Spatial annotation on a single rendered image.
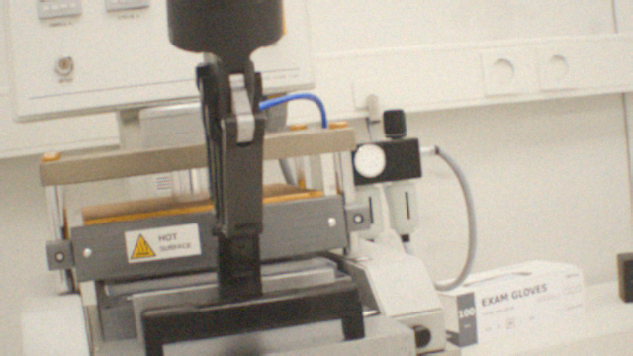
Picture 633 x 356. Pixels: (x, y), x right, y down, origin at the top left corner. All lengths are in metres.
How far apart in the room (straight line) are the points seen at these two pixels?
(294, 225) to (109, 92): 0.30
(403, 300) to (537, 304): 0.64
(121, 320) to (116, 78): 0.35
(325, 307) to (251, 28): 0.19
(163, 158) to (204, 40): 0.23
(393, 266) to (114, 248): 0.23
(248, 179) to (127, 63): 0.44
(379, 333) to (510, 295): 0.70
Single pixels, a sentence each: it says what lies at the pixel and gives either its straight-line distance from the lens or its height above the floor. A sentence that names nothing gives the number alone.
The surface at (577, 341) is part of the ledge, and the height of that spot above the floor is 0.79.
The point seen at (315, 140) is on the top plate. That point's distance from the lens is 0.85.
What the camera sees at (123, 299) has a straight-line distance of 0.78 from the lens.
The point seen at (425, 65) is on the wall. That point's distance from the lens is 1.51.
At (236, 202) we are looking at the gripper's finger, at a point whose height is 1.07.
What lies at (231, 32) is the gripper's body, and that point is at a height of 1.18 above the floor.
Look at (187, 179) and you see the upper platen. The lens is 0.91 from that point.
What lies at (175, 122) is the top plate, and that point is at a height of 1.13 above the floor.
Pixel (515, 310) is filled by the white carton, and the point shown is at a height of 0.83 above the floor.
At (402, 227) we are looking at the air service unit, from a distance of 1.10.
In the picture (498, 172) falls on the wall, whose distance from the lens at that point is 1.61.
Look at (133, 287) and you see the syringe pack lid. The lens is 0.81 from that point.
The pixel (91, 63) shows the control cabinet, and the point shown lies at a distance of 1.05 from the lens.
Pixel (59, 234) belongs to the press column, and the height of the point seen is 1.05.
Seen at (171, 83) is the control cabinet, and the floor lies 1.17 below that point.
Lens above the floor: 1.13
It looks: 4 degrees down
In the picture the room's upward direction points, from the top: 6 degrees counter-clockwise
